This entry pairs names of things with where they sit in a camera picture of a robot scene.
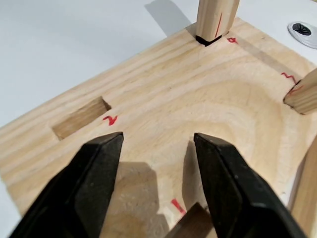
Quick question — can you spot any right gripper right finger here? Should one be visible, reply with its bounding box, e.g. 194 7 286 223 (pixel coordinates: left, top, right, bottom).
193 132 309 238

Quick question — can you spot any wooden leg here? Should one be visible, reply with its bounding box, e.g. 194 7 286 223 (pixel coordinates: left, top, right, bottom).
283 71 317 115
195 0 240 42

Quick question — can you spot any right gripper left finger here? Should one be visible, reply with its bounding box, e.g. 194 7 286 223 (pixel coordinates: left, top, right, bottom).
9 131 124 238

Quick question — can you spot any wooden bar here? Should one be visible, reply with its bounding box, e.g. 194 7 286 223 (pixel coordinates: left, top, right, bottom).
291 138 317 238

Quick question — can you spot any wooden seat board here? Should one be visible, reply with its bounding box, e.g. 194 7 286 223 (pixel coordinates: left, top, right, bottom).
0 16 317 238

